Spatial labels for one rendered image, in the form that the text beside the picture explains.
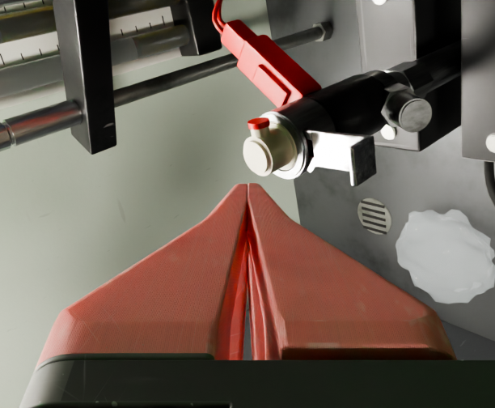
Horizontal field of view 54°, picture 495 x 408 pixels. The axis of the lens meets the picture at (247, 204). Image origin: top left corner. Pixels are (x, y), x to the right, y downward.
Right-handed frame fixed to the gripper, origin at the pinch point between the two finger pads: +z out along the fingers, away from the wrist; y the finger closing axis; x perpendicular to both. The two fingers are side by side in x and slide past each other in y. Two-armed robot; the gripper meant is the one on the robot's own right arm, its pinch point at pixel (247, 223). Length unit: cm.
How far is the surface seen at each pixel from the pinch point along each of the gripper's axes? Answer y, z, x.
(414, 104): -6.6, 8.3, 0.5
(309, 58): -6.6, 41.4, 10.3
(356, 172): -3.6, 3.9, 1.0
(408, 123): -6.5, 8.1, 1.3
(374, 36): -7.3, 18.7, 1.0
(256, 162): -0.4, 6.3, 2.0
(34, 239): 18.2, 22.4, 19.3
